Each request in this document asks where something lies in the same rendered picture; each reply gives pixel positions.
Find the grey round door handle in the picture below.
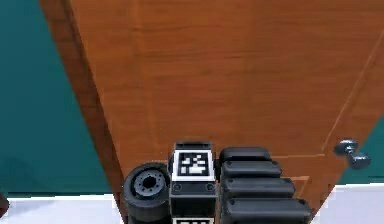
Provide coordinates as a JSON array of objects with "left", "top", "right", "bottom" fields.
[{"left": 333, "top": 138, "right": 372, "bottom": 170}]

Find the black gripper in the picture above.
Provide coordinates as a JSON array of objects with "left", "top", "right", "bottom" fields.
[{"left": 121, "top": 161, "right": 172, "bottom": 224}]

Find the brown wooden room door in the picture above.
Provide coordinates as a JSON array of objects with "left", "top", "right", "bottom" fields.
[{"left": 38, "top": 0, "right": 384, "bottom": 224}]

